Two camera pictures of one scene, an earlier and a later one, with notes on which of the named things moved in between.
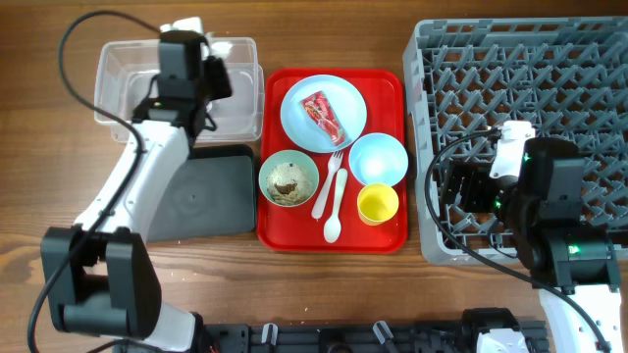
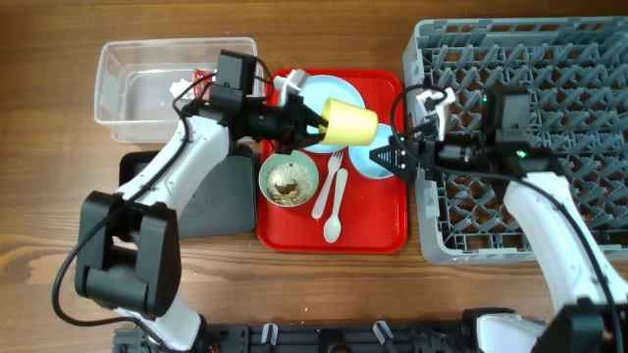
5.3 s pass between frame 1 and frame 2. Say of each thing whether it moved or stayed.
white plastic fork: stayed
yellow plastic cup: moved
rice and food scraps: stayed
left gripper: moved
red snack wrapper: moved
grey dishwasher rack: stayed
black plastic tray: stayed
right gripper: moved
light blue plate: stayed
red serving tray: stayed
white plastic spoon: stayed
